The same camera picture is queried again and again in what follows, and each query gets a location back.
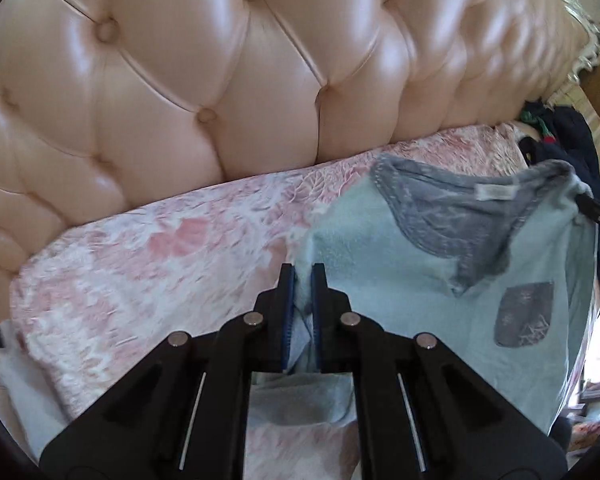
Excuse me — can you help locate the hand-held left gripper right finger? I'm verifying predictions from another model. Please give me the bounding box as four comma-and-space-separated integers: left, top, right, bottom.
310, 262, 566, 480

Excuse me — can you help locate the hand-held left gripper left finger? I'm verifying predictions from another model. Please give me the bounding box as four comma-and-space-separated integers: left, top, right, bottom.
39, 263, 297, 480

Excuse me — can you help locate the light blue shirt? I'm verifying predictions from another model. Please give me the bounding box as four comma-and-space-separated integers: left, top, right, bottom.
245, 156, 600, 436

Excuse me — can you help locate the navy garment with yellow trim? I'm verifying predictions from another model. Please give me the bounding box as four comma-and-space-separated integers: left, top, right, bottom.
520, 101, 600, 311

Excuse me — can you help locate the pink floral bedspread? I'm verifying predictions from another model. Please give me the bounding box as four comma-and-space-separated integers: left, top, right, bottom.
10, 122, 536, 480

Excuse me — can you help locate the pink tufted leather headboard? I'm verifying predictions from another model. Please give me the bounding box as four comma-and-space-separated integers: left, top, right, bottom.
0, 0, 596, 281

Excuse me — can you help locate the pale fuzzy cloth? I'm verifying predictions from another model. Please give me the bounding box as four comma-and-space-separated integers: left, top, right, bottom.
0, 332, 76, 461

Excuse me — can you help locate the white ornate carved bed frame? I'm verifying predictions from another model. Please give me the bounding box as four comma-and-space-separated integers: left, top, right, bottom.
555, 0, 600, 86

